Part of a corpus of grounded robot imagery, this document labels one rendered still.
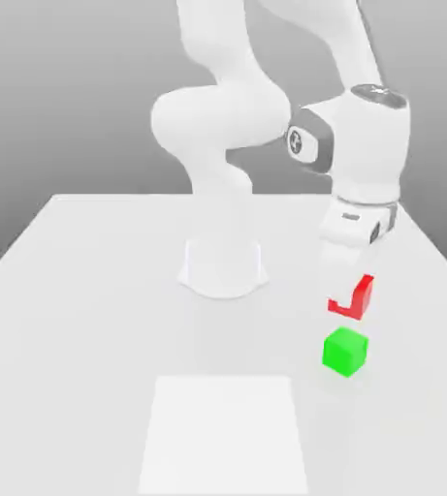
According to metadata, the small green cube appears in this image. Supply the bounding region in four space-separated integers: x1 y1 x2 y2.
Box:
321 325 370 380

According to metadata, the small red cube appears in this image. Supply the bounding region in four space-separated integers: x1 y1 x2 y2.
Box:
327 273 376 323

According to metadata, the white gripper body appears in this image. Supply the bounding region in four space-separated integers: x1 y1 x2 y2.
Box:
318 236 368 281

